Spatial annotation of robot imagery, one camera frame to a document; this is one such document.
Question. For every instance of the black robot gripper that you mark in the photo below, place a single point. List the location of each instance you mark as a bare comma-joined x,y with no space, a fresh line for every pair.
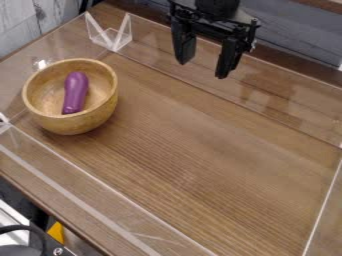
218,19

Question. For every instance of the purple toy eggplant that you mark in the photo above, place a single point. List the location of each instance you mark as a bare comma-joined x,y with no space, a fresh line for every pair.
75,91

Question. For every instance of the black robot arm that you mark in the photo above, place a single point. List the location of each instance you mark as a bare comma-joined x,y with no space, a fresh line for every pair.
217,19

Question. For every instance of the brown wooden bowl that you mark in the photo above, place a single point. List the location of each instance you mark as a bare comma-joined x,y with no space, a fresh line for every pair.
43,96

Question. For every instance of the clear acrylic table barrier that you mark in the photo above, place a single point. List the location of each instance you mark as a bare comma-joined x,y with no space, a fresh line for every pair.
207,167

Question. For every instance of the yellow label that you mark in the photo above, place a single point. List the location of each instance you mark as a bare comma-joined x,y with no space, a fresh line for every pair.
56,232

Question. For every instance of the clear acrylic corner bracket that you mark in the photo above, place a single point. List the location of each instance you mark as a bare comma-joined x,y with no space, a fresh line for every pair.
112,39

